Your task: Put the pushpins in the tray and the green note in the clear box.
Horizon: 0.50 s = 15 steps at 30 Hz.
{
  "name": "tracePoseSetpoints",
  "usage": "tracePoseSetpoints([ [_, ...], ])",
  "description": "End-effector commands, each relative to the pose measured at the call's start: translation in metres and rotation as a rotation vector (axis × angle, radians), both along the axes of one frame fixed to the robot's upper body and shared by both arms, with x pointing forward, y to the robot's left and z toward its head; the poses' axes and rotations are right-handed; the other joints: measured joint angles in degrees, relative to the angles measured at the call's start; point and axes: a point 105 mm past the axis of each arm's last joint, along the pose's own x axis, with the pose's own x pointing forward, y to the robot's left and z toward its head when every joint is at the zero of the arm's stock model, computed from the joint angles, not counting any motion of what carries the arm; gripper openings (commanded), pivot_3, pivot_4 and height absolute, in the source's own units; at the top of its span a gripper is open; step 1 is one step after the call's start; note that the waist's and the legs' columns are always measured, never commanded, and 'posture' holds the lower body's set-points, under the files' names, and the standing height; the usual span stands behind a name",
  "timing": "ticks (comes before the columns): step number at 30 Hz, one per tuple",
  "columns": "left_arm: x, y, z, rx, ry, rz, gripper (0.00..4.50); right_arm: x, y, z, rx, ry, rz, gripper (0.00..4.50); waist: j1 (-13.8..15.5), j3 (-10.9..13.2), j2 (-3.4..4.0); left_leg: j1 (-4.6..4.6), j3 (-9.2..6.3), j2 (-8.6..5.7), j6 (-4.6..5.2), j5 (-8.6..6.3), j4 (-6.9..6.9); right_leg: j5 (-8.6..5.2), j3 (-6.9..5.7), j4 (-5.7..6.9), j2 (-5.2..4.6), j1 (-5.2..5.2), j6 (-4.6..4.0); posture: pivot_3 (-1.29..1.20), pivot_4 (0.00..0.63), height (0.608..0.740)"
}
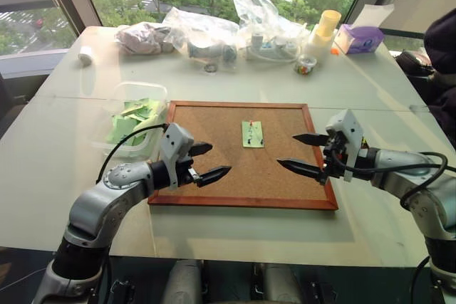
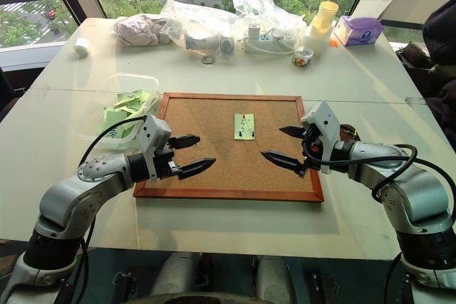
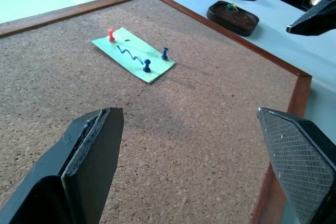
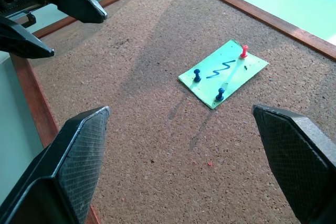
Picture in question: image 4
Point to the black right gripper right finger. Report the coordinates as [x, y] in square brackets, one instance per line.
[299, 155]

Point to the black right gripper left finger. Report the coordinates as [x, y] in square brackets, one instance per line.
[65, 166]

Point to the blue push pin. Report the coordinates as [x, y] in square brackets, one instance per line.
[220, 95]
[197, 75]

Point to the green note with blue scribble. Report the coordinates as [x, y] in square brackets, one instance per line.
[231, 77]

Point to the red push pin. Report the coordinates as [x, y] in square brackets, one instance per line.
[244, 52]

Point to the cork board with wooden frame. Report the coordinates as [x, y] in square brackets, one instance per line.
[147, 103]

